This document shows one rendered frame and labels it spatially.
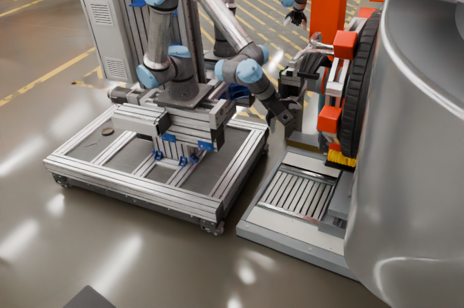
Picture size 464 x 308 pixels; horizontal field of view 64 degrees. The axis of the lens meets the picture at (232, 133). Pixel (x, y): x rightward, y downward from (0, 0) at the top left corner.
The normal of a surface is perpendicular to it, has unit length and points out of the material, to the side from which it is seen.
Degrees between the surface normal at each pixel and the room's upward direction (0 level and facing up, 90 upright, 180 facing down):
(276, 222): 0
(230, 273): 0
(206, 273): 0
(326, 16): 90
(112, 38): 90
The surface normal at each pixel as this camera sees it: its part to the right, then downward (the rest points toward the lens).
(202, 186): -0.07, -0.81
